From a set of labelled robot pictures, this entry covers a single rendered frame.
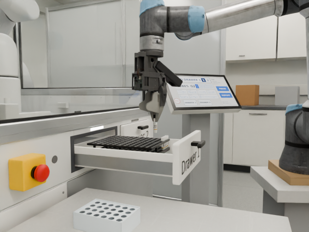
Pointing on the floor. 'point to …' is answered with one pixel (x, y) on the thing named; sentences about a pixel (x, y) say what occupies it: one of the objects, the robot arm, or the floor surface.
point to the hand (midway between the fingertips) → (157, 117)
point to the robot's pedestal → (283, 198)
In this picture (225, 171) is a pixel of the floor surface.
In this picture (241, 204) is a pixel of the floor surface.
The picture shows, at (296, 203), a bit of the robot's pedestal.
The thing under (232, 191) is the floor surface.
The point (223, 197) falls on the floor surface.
